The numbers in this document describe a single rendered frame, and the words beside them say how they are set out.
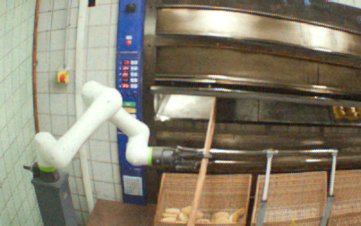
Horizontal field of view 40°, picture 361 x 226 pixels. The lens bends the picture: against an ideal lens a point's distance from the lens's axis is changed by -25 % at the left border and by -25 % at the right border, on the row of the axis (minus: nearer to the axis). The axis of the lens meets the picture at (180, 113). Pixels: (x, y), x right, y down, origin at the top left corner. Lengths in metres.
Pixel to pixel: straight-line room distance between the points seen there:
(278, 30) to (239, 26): 0.25
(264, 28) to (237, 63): 0.31
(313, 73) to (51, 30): 1.77
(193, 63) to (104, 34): 0.57
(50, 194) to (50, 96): 1.12
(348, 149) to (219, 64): 1.14
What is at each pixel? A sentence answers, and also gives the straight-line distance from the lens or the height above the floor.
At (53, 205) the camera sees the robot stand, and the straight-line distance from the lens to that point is 3.01.
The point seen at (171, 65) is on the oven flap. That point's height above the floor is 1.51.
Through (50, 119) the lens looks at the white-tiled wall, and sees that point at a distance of 3.99.
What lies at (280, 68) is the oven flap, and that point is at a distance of 3.62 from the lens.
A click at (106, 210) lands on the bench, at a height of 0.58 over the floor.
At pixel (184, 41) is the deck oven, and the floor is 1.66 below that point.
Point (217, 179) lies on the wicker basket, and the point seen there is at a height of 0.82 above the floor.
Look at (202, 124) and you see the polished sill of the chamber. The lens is 3.75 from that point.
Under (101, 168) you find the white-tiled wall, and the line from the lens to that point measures 4.00.
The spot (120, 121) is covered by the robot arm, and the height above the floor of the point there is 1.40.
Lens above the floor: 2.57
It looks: 21 degrees down
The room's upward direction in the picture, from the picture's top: straight up
